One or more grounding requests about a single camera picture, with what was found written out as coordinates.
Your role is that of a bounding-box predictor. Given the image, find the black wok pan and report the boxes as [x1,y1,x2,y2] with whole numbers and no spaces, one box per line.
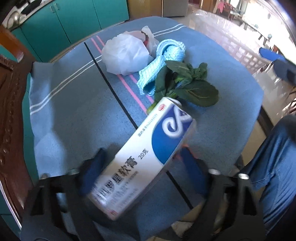
[21,0,42,15]

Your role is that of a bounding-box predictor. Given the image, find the steel pot lid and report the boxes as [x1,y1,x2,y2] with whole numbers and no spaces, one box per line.
[6,11,20,29]

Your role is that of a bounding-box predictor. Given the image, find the carved wooden chair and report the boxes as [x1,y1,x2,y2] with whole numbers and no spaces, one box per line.
[1,25,272,227]

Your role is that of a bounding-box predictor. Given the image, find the blue jeans leg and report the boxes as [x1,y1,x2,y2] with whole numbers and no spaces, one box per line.
[241,115,295,233]

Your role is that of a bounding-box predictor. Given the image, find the silver refrigerator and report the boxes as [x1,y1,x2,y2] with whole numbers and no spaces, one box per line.
[163,0,189,18]

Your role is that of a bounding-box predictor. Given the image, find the light blue mesh cloth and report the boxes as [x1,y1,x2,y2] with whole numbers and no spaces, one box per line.
[137,39,186,96]

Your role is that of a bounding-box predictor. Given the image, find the green vegetable leaves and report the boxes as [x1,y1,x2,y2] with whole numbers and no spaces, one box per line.
[147,60,219,113]

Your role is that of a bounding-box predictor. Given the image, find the white plastic laundry basket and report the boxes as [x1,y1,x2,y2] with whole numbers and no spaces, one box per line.
[216,35,271,74]

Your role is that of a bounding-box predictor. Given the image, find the blue striped seat cloth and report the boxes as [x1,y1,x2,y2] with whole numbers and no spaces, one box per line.
[21,16,265,241]

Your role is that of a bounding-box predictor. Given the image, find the white plastic bag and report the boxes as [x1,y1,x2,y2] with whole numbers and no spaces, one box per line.
[101,26,159,76]

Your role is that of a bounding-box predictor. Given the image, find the white blue ointment box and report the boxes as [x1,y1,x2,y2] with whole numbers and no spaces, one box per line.
[88,97,196,220]

